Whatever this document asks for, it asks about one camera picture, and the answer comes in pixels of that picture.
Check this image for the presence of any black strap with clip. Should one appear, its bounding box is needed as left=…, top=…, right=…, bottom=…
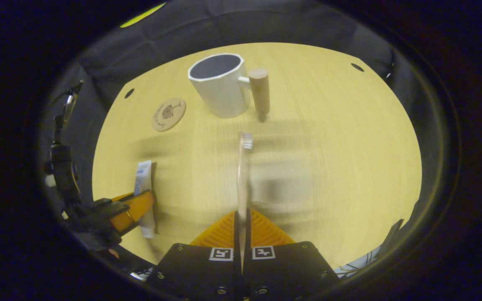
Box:
left=53, top=79, right=83, bottom=145

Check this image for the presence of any round wooden coaster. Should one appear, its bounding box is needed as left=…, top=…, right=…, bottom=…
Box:
left=151, top=98, right=187, bottom=132

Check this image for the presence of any black backdrop cloth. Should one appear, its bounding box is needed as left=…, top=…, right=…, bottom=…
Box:
left=40, top=0, right=436, bottom=268

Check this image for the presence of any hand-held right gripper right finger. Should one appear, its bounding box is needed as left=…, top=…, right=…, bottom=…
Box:
left=241, top=209, right=340, bottom=301

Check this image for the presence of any pale wooden toothbrush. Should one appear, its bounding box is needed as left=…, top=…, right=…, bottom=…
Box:
left=236, top=132, right=253, bottom=260

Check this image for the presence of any white toothpaste tube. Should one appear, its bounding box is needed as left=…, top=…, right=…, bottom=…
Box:
left=134, top=160, right=156, bottom=239

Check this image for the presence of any light wooden desktop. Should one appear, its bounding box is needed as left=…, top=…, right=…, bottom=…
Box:
left=92, top=42, right=423, bottom=272

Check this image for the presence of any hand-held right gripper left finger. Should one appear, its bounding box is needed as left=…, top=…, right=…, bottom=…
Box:
left=147, top=209, right=241, bottom=301

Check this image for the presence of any small black block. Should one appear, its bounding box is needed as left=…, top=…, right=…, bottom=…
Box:
left=377, top=219, right=405, bottom=256

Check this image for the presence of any white cup with wooden handle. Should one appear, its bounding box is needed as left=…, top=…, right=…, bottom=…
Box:
left=187, top=53, right=271, bottom=119

